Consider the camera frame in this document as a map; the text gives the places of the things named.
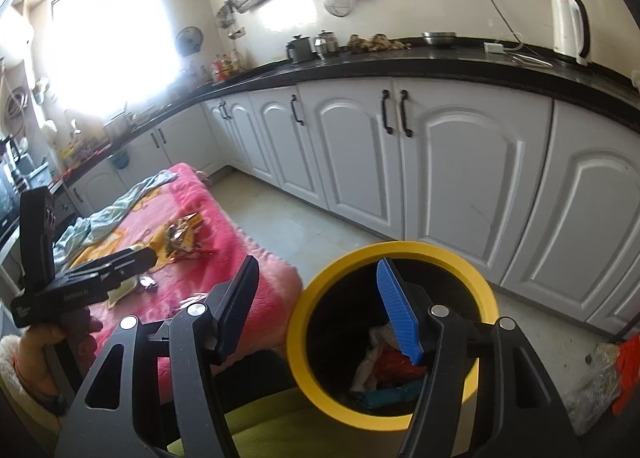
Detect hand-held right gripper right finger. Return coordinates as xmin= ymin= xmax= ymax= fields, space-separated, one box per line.
xmin=376 ymin=258 xmax=583 ymax=458

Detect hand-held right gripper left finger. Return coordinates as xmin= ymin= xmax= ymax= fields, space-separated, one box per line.
xmin=54 ymin=255 xmax=261 ymax=458

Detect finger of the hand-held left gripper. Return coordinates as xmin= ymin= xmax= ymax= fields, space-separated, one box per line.
xmin=102 ymin=247 xmax=157 ymax=285

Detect red mesh item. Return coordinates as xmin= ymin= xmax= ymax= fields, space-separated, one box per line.
xmin=377 ymin=344 xmax=427 ymax=382

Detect shiny printed snack wrapper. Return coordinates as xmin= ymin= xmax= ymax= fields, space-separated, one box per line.
xmin=150 ymin=212 xmax=217 ymax=264

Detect blue towel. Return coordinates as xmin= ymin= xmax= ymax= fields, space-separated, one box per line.
xmin=349 ymin=380 xmax=427 ymax=410

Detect yellow trash bin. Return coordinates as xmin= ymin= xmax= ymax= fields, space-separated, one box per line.
xmin=286 ymin=241 xmax=500 ymax=430

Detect person's left forearm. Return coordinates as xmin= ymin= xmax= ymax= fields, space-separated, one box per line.
xmin=0 ymin=335 xmax=68 ymax=439

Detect person's left hand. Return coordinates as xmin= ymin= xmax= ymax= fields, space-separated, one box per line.
xmin=17 ymin=318 xmax=104 ymax=396

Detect light blue cloth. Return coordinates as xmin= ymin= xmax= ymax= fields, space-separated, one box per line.
xmin=52 ymin=171 xmax=177 ymax=264

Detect black cloth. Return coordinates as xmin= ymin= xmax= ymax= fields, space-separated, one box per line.
xmin=210 ymin=350 xmax=301 ymax=415

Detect pink printed blanket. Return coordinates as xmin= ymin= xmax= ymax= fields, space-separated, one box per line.
xmin=50 ymin=163 xmax=304 ymax=389

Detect steel cooking pot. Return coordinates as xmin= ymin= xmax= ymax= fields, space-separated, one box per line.
xmin=103 ymin=111 xmax=132 ymax=139

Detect lime green fleece garment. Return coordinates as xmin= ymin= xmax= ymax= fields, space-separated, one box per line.
xmin=167 ymin=385 xmax=416 ymax=458

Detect white base cabinets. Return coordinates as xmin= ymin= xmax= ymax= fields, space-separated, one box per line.
xmin=65 ymin=73 xmax=640 ymax=335

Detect clear bag of vegetables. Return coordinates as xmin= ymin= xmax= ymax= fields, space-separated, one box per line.
xmin=565 ymin=342 xmax=627 ymax=437

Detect white water heater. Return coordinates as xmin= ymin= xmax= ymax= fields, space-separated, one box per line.
xmin=0 ymin=21 xmax=37 ymax=65

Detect group of condiment bottles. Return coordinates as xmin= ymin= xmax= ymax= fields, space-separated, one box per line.
xmin=210 ymin=51 xmax=241 ymax=84

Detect kitchen window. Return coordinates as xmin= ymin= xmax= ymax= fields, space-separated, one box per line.
xmin=47 ymin=0 xmax=201 ymax=120

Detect red plastic shopping bag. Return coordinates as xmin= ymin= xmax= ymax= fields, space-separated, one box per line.
xmin=612 ymin=335 xmax=640 ymax=417

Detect black kitchen countertop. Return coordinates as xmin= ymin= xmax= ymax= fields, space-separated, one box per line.
xmin=50 ymin=38 xmax=640 ymax=189

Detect hanging tools beside hood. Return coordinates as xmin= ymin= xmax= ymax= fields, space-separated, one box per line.
xmin=216 ymin=3 xmax=246 ymax=40

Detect pile of ginger roots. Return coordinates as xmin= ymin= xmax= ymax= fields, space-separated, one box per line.
xmin=347 ymin=33 xmax=412 ymax=54

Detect steel bowl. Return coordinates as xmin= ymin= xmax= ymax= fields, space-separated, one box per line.
xmin=422 ymin=31 xmax=459 ymax=48

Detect white electric kettle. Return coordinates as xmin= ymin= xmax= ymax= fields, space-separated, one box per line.
xmin=550 ymin=0 xmax=592 ymax=67

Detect wall fan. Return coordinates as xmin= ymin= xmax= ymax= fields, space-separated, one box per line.
xmin=175 ymin=26 xmax=205 ymax=57

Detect black power cable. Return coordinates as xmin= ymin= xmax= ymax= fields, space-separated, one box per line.
xmin=462 ymin=0 xmax=542 ymax=60

